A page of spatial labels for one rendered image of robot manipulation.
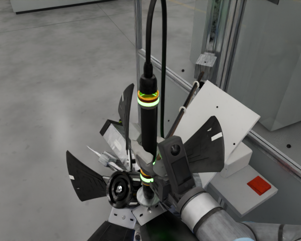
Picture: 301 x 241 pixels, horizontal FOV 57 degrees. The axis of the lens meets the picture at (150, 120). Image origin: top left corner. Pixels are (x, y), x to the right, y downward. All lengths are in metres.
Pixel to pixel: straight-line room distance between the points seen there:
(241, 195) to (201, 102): 0.51
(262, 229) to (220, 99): 0.56
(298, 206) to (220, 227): 0.98
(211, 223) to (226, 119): 0.54
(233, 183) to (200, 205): 0.86
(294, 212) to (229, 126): 0.66
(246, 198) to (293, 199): 0.22
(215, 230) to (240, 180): 0.90
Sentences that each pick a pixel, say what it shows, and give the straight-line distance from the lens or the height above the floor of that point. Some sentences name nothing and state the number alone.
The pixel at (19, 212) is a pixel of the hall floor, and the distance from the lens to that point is 2.49.
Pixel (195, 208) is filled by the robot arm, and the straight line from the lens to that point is 0.56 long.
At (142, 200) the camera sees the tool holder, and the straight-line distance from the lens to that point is 0.81.
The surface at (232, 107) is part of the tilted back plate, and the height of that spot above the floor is 1.34.
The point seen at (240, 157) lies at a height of 0.97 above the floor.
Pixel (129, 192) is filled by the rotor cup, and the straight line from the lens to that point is 0.86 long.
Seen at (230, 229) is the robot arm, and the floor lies 1.48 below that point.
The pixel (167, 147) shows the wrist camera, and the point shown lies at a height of 1.56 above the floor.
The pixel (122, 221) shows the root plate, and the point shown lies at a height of 1.10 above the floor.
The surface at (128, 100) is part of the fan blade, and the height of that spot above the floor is 1.39.
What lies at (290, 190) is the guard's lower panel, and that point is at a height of 0.87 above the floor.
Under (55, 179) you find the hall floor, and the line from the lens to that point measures 2.58.
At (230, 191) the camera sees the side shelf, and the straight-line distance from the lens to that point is 1.38.
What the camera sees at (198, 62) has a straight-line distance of 1.18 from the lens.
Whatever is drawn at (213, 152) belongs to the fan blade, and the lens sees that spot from 0.75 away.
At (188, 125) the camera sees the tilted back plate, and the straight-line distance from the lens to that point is 1.10.
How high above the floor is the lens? 1.95
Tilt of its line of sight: 41 degrees down
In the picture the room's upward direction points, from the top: straight up
